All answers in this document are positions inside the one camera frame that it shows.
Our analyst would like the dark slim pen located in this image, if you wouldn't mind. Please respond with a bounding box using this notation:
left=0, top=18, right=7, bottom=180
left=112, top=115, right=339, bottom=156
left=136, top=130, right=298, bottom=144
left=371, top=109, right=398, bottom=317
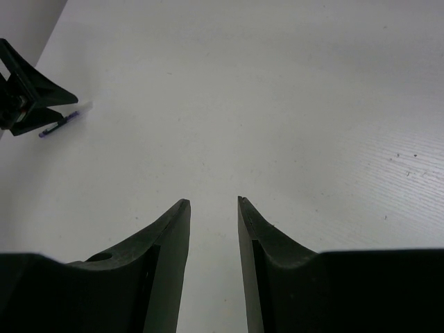
left=38, top=111, right=81, bottom=138

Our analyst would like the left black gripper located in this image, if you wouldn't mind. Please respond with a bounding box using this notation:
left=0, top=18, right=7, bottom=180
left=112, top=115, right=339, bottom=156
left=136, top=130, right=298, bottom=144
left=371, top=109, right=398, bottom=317
left=1, top=38, right=78, bottom=136

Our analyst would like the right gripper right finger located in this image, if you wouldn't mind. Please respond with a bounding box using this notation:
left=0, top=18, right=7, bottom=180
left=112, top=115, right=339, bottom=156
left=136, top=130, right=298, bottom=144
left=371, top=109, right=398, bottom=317
left=238, top=197, right=443, bottom=332

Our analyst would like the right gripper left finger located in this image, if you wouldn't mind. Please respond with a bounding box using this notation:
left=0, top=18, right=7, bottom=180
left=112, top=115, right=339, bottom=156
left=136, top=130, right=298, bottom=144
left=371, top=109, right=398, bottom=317
left=1, top=199, right=191, bottom=332

